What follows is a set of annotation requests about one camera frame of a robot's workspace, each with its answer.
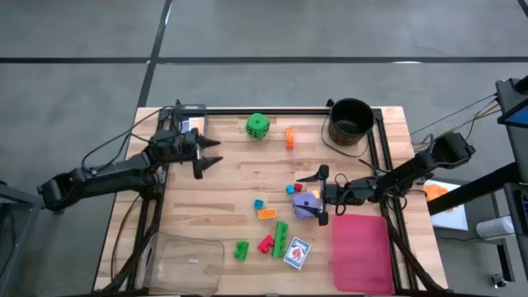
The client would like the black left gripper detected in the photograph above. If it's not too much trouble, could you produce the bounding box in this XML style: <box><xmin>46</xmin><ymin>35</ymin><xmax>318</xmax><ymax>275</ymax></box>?
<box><xmin>150</xmin><ymin>128</ymin><xmax>224</xmax><ymax>179</ymax></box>

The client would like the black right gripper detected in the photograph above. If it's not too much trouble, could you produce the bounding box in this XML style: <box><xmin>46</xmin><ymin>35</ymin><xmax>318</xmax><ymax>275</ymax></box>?
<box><xmin>295</xmin><ymin>164</ymin><xmax>361</xmax><ymax>227</ymax></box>

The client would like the purple foam die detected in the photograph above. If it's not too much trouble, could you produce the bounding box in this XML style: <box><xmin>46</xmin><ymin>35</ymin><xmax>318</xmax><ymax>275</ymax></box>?
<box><xmin>291</xmin><ymin>191</ymin><xmax>321</xmax><ymax>222</ymax></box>

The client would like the long green toy block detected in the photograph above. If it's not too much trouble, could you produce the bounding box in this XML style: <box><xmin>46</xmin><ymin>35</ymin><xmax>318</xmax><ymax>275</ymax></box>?
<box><xmin>271</xmin><ymin>220</ymin><xmax>290</xmax><ymax>260</ymax></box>

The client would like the green foam die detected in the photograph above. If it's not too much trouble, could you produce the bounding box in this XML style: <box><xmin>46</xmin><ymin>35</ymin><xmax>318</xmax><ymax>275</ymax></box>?
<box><xmin>245</xmin><ymin>112</ymin><xmax>272</xmax><ymax>141</ymax></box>

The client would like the white playing card box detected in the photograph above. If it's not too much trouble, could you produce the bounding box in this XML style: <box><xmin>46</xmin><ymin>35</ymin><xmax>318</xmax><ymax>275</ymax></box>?
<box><xmin>283</xmin><ymin>236</ymin><xmax>312</xmax><ymax>271</ymax></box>

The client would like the large red toy block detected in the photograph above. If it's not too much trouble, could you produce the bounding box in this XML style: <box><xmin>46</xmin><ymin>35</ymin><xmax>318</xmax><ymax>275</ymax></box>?
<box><xmin>257</xmin><ymin>234</ymin><xmax>276</xmax><ymax>255</ymax></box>

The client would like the short green toy block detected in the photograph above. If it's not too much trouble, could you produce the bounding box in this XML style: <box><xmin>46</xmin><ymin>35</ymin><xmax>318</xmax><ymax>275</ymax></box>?
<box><xmin>233</xmin><ymin>240</ymin><xmax>251</xmax><ymax>262</ymax></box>

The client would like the large clear plastic bin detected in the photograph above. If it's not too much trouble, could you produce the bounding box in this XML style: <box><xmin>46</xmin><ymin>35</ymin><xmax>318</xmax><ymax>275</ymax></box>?
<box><xmin>139</xmin><ymin>231</ymin><xmax>226</xmax><ymax>296</ymax></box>

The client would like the small grey plastic bin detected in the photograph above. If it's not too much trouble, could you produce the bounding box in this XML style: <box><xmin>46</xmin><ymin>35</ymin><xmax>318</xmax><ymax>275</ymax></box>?
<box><xmin>172</xmin><ymin>103</ymin><xmax>207</xmax><ymax>139</ymax></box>

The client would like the pink plastic tray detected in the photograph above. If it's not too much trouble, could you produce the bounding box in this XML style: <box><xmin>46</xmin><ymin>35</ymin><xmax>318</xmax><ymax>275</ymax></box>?
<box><xmin>332</xmin><ymin>213</ymin><xmax>395</xmax><ymax>295</ymax></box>

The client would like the black pumpkin bucket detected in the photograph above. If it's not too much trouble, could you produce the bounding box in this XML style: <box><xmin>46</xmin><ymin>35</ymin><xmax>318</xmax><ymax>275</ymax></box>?
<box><xmin>328</xmin><ymin>97</ymin><xmax>375</xmax><ymax>147</ymax></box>

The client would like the orange object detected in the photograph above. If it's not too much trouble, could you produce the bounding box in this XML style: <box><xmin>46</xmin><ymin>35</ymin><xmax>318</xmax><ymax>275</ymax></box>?
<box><xmin>423</xmin><ymin>184</ymin><xmax>450</xmax><ymax>203</ymax></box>

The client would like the white sheet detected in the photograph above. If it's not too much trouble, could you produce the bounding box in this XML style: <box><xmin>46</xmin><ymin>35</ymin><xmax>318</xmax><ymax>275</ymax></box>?
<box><xmin>424</xmin><ymin>179</ymin><xmax>469</xmax><ymax>231</ymax></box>

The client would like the black equipment stand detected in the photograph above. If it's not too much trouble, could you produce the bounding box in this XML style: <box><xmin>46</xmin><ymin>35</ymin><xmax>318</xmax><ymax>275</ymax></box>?
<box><xmin>427</xmin><ymin>76</ymin><xmax>528</xmax><ymax>285</ymax></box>

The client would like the grey roll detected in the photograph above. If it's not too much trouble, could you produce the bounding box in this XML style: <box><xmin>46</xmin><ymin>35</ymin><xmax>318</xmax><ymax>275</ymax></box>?
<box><xmin>476</xmin><ymin>214</ymin><xmax>516</xmax><ymax>239</ymax></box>

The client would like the dark grey cart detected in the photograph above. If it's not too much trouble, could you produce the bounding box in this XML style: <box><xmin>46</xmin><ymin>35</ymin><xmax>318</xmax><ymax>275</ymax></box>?
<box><xmin>0</xmin><ymin>181</ymin><xmax>42</xmax><ymax>297</ymax></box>

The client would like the tablet with blue screen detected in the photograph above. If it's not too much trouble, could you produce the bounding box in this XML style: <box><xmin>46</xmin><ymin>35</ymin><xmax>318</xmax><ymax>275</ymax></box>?
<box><xmin>497</xmin><ymin>105</ymin><xmax>528</xmax><ymax>129</ymax></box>

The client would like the black bucket handle cord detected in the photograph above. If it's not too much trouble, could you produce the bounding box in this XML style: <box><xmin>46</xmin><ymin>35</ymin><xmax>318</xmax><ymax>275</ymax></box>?
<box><xmin>320</xmin><ymin>113</ymin><xmax>370</xmax><ymax>159</ymax></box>

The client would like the black aluminium rig frame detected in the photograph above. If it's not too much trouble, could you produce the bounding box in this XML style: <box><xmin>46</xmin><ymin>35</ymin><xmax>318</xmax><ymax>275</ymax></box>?
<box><xmin>97</xmin><ymin>105</ymin><xmax>449</xmax><ymax>295</ymax></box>

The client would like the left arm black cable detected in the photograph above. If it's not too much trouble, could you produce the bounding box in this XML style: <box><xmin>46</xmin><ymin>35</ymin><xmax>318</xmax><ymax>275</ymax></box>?
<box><xmin>81</xmin><ymin>105</ymin><xmax>182</xmax><ymax>172</ymax></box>

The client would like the bundle of thin cables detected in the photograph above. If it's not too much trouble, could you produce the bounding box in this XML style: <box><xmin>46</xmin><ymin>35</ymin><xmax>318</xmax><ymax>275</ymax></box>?
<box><xmin>409</xmin><ymin>93</ymin><xmax>502</xmax><ymax>153</ymax></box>

